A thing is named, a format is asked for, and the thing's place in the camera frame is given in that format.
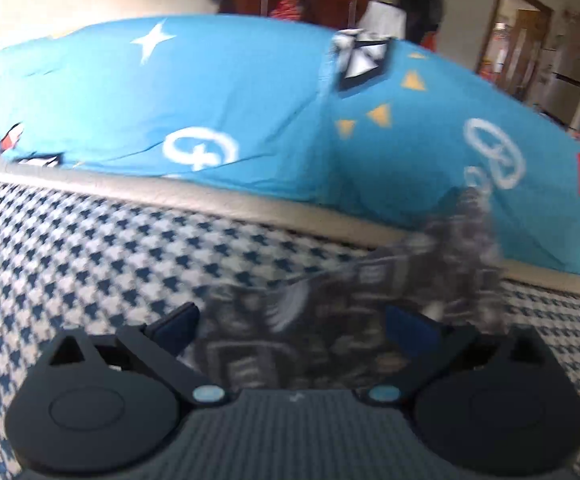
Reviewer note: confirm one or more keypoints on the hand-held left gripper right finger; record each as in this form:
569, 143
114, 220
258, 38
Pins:
409, 327

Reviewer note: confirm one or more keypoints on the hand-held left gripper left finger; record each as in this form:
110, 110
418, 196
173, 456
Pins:
180, 321

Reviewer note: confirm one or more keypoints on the grey patterned fleece jacket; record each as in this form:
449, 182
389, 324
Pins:
345, 320

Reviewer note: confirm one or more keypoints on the houndstooth bed cover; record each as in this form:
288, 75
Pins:
95, 260

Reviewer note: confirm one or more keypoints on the blue printed quilt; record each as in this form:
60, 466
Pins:
250, 100

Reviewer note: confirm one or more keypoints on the table with white cloth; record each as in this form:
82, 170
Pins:
383, 20

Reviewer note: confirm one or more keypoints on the silver refrigerator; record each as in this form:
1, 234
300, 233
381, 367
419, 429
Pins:
574, 65

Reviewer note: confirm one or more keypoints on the red floral cloth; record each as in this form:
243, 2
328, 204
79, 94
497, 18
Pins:
286, 7

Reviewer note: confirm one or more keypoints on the wooden door frame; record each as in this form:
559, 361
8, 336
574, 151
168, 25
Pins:
514, 40

